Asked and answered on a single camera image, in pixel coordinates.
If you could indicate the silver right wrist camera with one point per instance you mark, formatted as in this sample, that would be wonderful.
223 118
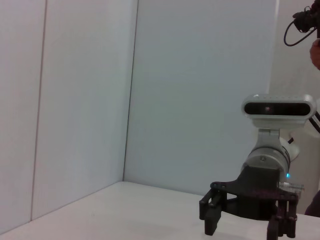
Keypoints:
275 108

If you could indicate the right gripper silver connector plug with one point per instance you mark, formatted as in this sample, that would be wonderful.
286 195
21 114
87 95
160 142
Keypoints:
291 187

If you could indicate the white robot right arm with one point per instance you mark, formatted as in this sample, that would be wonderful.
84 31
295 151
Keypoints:
265 160

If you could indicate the black handheld teleoperation controller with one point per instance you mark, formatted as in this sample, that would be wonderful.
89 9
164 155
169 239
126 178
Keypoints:
303 21

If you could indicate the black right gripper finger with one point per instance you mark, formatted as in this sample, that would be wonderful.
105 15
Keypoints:
211 217
283 220

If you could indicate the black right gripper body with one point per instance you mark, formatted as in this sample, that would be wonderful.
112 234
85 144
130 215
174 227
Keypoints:
257 185

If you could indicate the operator's right hand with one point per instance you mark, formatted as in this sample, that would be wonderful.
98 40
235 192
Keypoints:
316 55

